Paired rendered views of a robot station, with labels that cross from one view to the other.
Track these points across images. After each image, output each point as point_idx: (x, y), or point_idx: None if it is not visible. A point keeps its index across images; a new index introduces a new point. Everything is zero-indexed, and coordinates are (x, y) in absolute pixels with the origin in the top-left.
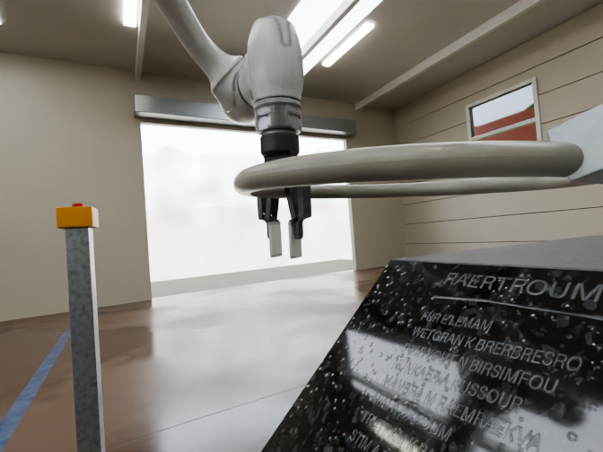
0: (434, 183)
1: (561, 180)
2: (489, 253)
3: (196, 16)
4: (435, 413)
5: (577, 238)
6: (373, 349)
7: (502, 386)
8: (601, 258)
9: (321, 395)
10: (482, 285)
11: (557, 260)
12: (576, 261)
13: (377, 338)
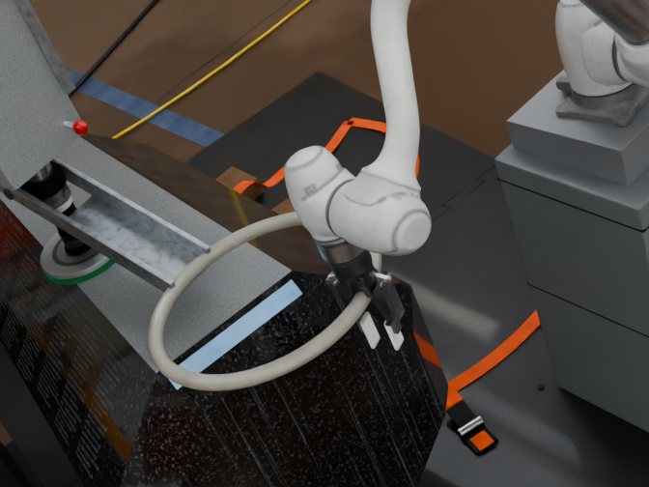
0: (213, 374)
1: (163, 329)
2: (249, 282)
3: (384, 107)
4: (296, 254)
5: (177, 352)
6: (310, 266)
7: (279, 248)
8: (233, 258)
9: None
10: (268, 252)
11: (243, 256)
12: (240, 254)
13: (307, 266)
